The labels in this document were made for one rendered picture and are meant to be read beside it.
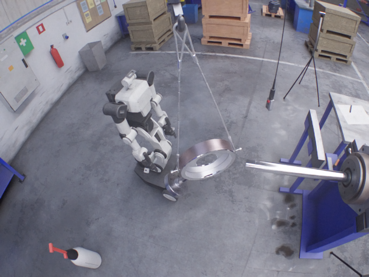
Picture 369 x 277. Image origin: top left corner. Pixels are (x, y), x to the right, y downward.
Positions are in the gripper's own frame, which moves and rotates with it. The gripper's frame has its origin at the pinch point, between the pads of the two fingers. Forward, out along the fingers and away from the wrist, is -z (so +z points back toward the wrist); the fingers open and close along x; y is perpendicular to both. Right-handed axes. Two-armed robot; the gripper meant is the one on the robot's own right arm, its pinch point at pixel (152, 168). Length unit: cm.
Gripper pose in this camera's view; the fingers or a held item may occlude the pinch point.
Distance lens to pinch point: 197.2
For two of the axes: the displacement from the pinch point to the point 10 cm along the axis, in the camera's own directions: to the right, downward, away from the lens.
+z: -3.0, -6.6, -6.9
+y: 3.9, -7.5, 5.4
